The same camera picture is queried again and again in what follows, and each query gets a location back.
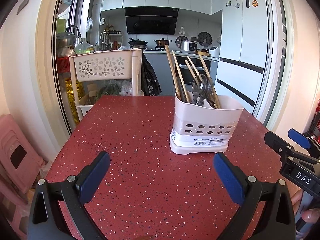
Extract white spice rack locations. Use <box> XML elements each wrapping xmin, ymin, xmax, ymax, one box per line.
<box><xmin>100</xmin><ymin>30</ymin><xmax>123</xmax><ymax>51</ymax></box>

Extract wooden chopstick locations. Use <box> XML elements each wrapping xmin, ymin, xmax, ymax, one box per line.
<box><xmin>187</xmin><ymin>56</ymin><xmax>204</xmax><ymax>79</ymax></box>
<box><xmin>185</xmin><ymin>60</ymin><xmax>202</xmax><ymax>85</ymax></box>
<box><xmin>172</xmin><ymin>50</ymin><xmax>190</xmax><ymax>103</ymax></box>
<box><xmin>199</xmin><ymin>54</ymin><xmax>221</xmax><ymax>110</ymax></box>
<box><xmin>164</xmin><ymin>45</ymin><xmax>187</xmax><ymax>103</ymax></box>

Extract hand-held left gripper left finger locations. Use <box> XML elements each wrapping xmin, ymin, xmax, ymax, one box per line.
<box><xmin>27</xmin><ymin>151</ymin><xmax>111</xmax><ymax>240</ymax></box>

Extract round patterned trivet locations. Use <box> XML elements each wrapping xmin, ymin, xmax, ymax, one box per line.
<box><xmin>175</xmin><ymin>35</ymin><xmax>189</xmax><ymax>48</ymax></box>

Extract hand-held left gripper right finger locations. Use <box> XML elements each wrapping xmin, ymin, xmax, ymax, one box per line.
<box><xmin>213</xmin><ymin>151</ymin><xmax>297</xmax><ymax>240</ymax></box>

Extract black-handled metal spoon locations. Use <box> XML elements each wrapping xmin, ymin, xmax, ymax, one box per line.
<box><xmin>191</xmin><ymin>75</ymin><xmax>204</xmax><ymax>105</ymax></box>

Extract steel cooking pot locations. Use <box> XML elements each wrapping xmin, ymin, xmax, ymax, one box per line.
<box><xmin>153</xmin><ymin>38</ymin><xmax>172</xmax><ymax>47</ymax></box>

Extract black built-in oven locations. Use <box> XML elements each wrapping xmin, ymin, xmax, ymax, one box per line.
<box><xmin>172</xmin><ymin>55</ymin><xmax>213</xmax><ymax>98</ymax></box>

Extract black wok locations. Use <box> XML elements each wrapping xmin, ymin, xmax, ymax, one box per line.
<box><xmin>128</xmin><ymin>38</ymin><xmax>148</xmax><ymax>48</ymax></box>

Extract white flower-pattern trolley rack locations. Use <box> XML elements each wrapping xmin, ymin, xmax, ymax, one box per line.
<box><xmin>69</xmin><ymin>50</ymin><xmax>143</xmax><ymax>122</ymax></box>

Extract pink plastic stool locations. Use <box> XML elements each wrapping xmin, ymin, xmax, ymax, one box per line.
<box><xmin>0</xmin><ymin>175</ymin><xmax>30</xmax><ymax>238</ymax></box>
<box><xmin>0</xmin><ymin>114</ymin><xmax>44</xmax><ymax>193</ymax></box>

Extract person's right hand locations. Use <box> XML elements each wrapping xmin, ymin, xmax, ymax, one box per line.
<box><xmin>291</xmin><ymin>189</ymin><xmax>320</xmax><ymax>223</ymax></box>

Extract steel basin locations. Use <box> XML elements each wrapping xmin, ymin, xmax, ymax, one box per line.
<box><xmin>56</xmin><ymin>46</ymin><xmax>78</xmax><ymax>58</ymax></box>

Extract white plastic utensil holder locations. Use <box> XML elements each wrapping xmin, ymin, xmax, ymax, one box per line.
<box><xmin>169</xmin><ymin>91</ymin><xmax>244</xmax><ymax>155</ymax></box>

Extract red plastic basket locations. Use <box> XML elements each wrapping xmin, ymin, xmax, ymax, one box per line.
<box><xmin>56</xmin><ymin>57</ymin><xmax>70</xmax><ymax>73</ymax></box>

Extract white refrigerator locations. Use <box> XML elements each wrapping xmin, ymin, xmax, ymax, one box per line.
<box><xmin>214</xmin><ymin>0</ymin><xmax>272</xmax><ymax>109</ymax></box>

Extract black range hood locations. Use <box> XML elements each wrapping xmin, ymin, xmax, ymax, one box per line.
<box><xmin>124</xmin><ymin>7</ymin><xmax>179</xmax><ymax>35</ymax></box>

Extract grey wall plate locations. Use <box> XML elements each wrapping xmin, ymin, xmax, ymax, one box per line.
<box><xmin>16</xmin><ymin>0</ymin><xmax>32</xmax><ymax>15</ymax></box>

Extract black plastic bag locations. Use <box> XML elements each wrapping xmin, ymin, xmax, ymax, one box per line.
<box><xmin>141</xmin><ymin>54</ymin><xmax>162</xmax><ymax>96</ymax></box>

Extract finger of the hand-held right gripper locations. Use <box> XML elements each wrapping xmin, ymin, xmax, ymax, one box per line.
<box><xmin>288</xmin><ymin>128</ymin><xmax>320</xmax><ymax>159</ymax></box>
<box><xmin>264</xmin><ymin>131</ymin><xmax>320</xmax><ymax>166</ymax></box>

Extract red fire extinguisher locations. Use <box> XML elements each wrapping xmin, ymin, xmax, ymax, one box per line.
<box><xmin>309</xmin><ymin>105</ymin><xmax>320</xmax><ymax>140</ymax></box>

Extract round black perforated rack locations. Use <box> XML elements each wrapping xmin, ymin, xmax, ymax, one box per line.
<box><xmin>197</xmin><ymin>31</ymin><xmax>213</xmax><ymax>46</ymax></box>

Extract black kitchen faucet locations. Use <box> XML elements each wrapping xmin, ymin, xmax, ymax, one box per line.
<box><xmin>65</xmin><ymin>25</ymin><xmax>82</xmax><ymax>38</ymax></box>

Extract grey kitchen counter cabinets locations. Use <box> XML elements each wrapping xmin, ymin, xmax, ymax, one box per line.
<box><xmin>142</xmin><ymin>49</ymin><xmax>220</xmax><ymax>97</ymax></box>

